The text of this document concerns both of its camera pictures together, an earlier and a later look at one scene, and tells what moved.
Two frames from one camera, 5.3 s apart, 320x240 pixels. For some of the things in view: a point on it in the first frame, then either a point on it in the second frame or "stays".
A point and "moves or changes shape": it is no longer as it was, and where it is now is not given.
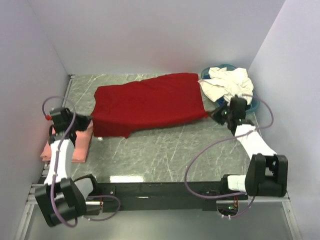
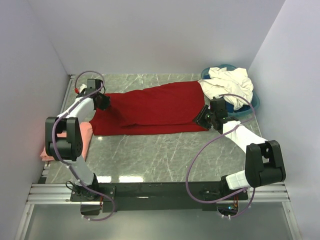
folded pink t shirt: [82, 141] stays
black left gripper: [84, 120] -> [106, 103]
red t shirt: [124, 108] moves or changes shape
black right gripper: [216, 114] -> [199, 117]
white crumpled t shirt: [227, 83] stays
